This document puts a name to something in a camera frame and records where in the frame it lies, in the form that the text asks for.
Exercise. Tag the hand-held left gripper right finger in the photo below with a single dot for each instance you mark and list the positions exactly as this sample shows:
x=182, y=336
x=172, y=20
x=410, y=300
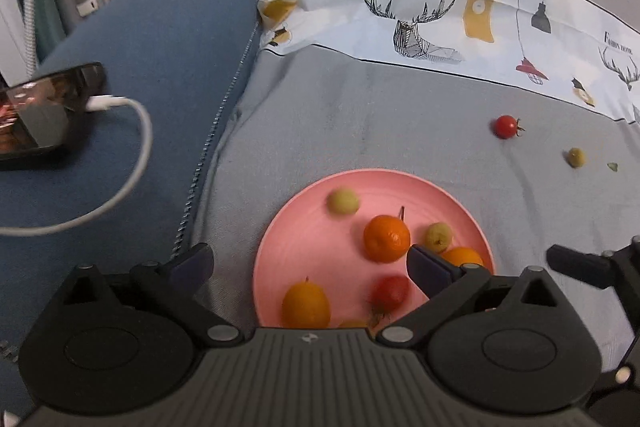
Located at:
x=425, y=264

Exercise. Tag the pink round plate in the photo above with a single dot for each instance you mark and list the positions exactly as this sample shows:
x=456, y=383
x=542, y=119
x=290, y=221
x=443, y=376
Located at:
x=300, y=247

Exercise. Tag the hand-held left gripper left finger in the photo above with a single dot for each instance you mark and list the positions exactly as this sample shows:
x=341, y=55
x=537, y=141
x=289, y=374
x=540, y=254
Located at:
x=192, y=264

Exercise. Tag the small round orange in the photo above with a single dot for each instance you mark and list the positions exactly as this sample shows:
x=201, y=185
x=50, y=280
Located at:
x=352, y=323
x=462, y=256

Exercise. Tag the blue cushion with zipper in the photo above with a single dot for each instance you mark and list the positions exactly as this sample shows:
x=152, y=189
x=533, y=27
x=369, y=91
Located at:
x=165, y=72

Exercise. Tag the oval orange kumquat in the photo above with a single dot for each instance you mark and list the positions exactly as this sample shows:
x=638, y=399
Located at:
x=306, y=304

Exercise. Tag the grey printed bed sheet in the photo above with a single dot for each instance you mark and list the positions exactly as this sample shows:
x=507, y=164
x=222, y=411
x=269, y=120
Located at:
x=350, y=117

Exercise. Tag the orange with long stem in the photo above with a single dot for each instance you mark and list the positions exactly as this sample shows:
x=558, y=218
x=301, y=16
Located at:
x=385, y=239

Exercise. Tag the black smartphone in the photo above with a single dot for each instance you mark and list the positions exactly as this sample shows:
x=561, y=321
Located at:
x=35, y=107

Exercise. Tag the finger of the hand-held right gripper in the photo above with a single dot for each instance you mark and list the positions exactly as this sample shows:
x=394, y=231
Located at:
x=575, y=259

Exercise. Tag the yellow-green small round fruit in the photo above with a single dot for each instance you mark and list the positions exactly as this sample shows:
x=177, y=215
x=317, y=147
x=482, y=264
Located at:
x=342, y=201
x=576, y=157
x=438, y=236

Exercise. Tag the red cherry tomato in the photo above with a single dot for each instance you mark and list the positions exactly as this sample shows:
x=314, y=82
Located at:
x=389, y=293
x=506, y=127

